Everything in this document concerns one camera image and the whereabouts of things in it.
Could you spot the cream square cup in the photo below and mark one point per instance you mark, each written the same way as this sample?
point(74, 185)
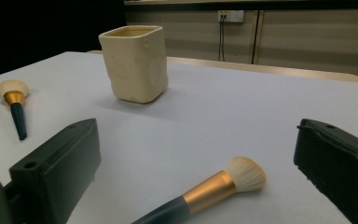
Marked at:
point(133, 62)

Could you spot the flat-head makeup brush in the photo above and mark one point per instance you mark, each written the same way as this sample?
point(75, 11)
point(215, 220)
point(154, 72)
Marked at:
point(208, 193)

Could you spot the round-head makeup brush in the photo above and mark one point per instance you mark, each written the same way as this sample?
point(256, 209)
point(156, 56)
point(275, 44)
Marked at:
point(14, 98)

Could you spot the white table sheet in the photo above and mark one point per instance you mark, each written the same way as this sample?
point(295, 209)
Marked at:
point(199, 124)

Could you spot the wooden table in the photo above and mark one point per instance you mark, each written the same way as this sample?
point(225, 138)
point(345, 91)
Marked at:
point(261, 69)

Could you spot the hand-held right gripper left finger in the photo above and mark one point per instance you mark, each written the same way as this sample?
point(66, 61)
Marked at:
point(62, 168)

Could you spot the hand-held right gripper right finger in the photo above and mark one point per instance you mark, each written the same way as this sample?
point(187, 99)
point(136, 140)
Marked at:
point(338, 165)

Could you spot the white wall socket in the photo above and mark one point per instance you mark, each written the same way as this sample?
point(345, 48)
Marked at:
point(231, 16)

